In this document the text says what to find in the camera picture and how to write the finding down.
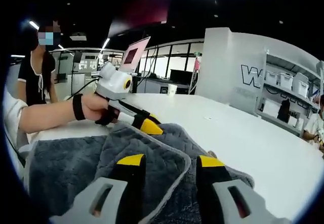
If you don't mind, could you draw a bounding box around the grey towel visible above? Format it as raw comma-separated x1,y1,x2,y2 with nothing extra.
26,122,255,224

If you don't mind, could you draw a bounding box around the open laptop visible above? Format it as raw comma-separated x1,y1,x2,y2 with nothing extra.
118,36,152,74

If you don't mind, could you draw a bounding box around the person's left hand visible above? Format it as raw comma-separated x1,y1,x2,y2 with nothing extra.
82,92,120,126

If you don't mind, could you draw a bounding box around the black monitor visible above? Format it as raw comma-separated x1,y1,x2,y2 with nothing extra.
169,69,193,84

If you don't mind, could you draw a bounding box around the ceiling air vent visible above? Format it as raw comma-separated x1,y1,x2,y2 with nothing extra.
69,31,88,42

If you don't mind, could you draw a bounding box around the white carton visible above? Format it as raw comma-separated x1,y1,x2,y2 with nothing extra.
262,99,279,117

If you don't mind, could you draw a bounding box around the black bag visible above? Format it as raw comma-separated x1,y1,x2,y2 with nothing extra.
277,99,291,122

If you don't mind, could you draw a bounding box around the metal shelf rack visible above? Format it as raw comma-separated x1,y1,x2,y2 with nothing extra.
255,49,324,138

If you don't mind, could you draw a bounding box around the tall white storage box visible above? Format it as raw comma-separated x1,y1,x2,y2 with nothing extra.
293,72,310,98

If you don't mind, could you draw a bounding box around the black cable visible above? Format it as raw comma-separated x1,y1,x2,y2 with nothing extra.
65,77,102,101

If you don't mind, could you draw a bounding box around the black wrist strap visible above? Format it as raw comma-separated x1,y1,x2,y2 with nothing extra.
72,94,87,121

